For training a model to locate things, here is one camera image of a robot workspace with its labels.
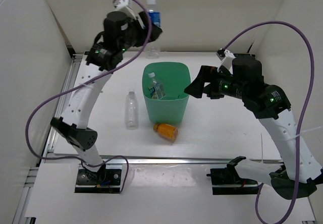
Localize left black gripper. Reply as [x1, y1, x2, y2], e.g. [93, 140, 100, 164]
[118, 11, 162, 52]

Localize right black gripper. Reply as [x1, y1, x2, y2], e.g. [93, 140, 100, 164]
[184, 66, 248, 100]

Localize blue label plastic bottle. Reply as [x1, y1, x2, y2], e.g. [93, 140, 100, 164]
[145, 0, 160, 59]

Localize white orange label bottle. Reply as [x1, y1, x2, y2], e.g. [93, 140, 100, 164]
[148, 72, 166, 100]

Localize orange plastic bottle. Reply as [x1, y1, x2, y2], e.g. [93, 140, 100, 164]
[153, 123, 179, 142]

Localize clear plastic bottle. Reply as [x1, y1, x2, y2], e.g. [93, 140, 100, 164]
[125, 90, 139, 129]

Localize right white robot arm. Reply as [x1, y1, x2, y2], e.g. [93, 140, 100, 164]
[184, 55, 322, 200]

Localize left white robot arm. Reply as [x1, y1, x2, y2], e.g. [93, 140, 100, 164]
[50, 11, 162, 184]

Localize green plastic bin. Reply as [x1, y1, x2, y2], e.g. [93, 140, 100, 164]
[142, 62, 191, 125]

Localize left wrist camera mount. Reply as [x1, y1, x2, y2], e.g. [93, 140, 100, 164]
[114, 0, 138, 20]

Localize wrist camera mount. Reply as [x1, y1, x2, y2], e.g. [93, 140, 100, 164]
[114, 0, 138, 20]
[217, 48, 236, 72]

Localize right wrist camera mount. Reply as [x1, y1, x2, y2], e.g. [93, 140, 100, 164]
[217, 48, 236, 72]

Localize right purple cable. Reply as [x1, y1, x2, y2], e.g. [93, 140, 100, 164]
[224, 21, 315, 224]

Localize purple cable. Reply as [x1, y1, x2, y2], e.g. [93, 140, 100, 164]
[25, 0, 153, 194]
[224, 21, 315, 224]

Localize aluminium left rail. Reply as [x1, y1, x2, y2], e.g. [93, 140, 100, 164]
[47, 54, 84, 154]

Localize aluminium rail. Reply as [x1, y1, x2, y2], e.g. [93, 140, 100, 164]
[42, 150, 237, 165]
[47, 54, 84, 154]

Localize aluminium front rail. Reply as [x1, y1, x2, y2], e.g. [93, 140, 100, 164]
[42, 150, 237, 165]

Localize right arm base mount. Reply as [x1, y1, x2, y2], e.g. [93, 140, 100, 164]
[206, 156, 259, 195]

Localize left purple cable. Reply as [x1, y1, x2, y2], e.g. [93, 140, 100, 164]
[25, 0, 153, 194]

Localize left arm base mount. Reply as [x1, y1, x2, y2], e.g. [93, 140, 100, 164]
[74, 164, 122, 194]

